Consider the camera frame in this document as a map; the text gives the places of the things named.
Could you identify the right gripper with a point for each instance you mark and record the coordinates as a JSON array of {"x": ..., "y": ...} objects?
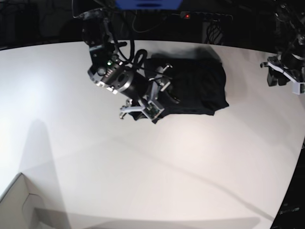
[{"x": 140, "y": 89}]

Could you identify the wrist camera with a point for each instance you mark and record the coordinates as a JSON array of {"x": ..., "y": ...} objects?
[
  {"x": 298, "y": 88},
  {"x": 153, "y": 110}
]

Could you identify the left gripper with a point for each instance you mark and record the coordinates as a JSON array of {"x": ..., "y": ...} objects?
[{"x": 284, "y": 68}]

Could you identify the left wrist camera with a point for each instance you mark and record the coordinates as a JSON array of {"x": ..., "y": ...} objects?
[{"x": 298, "y": 88}]

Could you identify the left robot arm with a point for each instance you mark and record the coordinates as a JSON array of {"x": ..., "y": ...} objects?
[{"x": 291, "y": 28}]

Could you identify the white cardboard box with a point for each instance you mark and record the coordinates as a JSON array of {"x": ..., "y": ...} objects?
[{"x": 19, "y": 207}]

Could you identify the black power strip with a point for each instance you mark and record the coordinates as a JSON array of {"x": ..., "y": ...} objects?
[{"x": 205, "y": 16}]

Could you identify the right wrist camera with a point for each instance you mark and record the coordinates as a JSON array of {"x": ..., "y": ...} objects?
[{"x": 153, "y": 110}]

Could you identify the blue plastic bin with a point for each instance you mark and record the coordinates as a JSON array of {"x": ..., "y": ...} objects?
[{"x": 148, "y": 4}]

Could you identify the dark navy t-shirt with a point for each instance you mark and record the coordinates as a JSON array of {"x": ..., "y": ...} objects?
[{"x": 199, "y": 84}]

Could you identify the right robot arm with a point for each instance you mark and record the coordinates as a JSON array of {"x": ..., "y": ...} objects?
[{"x": 110, "y": 69}]

